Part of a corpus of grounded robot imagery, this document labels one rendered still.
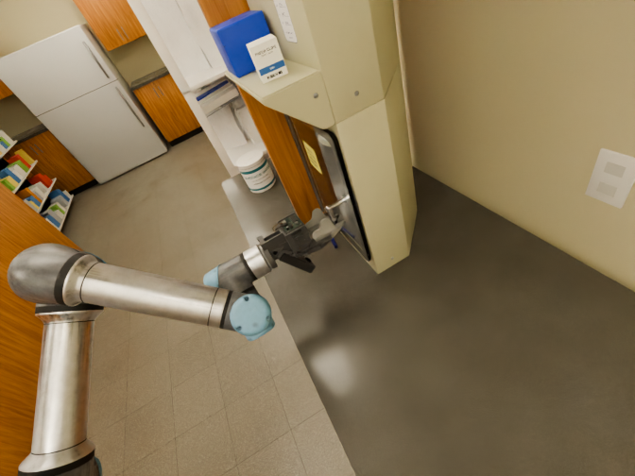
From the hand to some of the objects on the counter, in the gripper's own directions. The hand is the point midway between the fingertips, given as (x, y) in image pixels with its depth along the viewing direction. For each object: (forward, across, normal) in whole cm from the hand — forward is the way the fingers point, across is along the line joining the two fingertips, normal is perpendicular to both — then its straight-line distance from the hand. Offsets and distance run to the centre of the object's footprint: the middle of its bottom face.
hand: (337, 222), depth 80 cm
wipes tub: (-7, +74, +18) cm, 76 cm away
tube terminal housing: (+17, +12, +20) cm, 29 cm away
